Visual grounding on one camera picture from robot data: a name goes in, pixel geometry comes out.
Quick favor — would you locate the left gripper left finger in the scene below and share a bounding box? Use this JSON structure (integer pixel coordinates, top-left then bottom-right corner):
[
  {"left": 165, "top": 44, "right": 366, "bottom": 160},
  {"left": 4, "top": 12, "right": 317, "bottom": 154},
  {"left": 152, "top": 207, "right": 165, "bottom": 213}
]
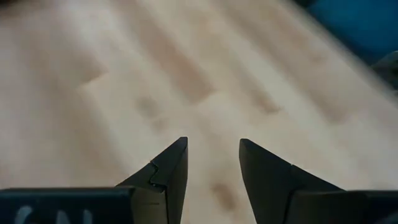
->
[{"left": 116, "top": 136, "right": 189, "bottom": 224}]

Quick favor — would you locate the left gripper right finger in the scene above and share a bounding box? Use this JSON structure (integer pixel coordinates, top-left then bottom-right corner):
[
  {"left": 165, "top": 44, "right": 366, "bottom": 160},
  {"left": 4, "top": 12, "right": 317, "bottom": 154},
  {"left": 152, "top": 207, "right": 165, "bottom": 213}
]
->
[{"left": 239, "top": 138, "right": 344, "bottom": 224}]

